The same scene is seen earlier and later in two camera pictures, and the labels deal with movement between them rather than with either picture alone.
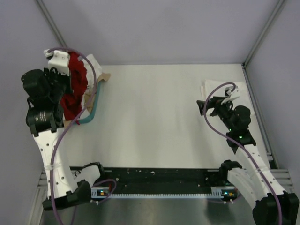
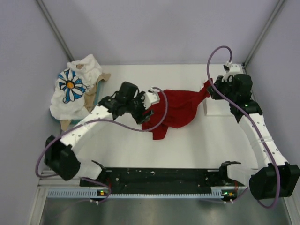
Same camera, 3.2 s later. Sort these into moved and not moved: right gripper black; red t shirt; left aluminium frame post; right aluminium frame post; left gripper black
Moved: left gripper black; right gripper black; red t shirt
Not moved: left aluminium frame post; right aluminium frame post
